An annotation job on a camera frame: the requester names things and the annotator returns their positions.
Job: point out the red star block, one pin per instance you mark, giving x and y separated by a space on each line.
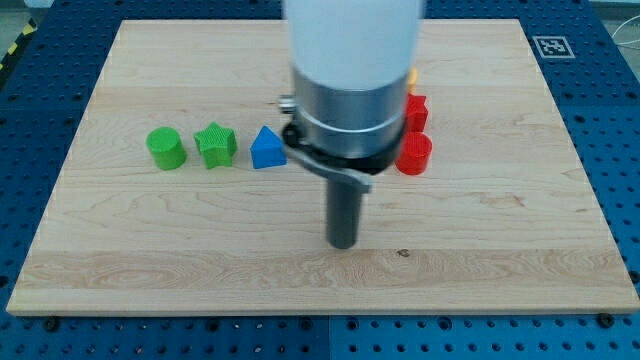
416 113

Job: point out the blue triangle block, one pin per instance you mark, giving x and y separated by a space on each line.
267 150

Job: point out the wooden board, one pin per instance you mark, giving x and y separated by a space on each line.
503 221

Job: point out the green star block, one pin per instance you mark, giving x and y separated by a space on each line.
217 145

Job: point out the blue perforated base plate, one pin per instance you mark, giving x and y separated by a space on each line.
48 82

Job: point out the green cylinder block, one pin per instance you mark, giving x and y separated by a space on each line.
166 148

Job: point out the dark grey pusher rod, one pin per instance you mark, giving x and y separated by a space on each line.
343 208

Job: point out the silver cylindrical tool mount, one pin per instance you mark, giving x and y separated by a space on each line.
344 135

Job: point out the yellow block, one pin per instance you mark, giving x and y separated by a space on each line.
412 80

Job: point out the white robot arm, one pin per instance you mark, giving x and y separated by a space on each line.
350 61

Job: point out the red cylinder block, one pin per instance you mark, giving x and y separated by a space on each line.
415 153

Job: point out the fiducial marker tag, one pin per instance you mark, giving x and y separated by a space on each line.
553 47

